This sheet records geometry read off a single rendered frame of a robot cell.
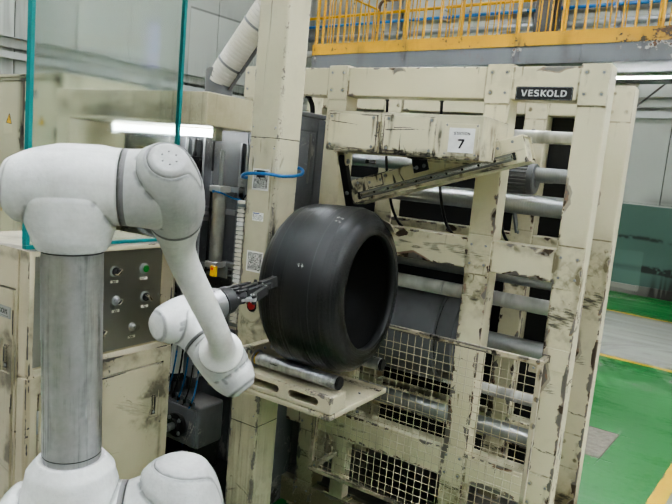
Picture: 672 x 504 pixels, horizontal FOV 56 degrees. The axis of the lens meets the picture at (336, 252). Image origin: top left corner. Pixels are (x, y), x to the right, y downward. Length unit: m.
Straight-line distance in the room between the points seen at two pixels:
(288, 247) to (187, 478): 0.95
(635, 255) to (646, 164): 1.43
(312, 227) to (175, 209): 0.96
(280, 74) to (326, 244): 0.63
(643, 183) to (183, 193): 10.33
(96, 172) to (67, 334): 0.28
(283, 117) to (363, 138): 0.30
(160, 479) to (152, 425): 1.19
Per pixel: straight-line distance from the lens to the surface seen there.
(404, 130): 2.25
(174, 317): 1.56
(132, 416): 2.35
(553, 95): 2.40
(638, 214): 11.06
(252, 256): 2.28
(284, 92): 2.23
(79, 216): 1.10
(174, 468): 1.25
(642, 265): 11.08
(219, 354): 1.47
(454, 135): 2.16
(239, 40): 2.76
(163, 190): 1.06
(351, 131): 2.35
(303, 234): 1.99
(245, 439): 2.46
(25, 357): 2.05
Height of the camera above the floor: 1.58
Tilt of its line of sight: 8 degrees down
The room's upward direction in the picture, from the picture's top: 5 degrees clockwise
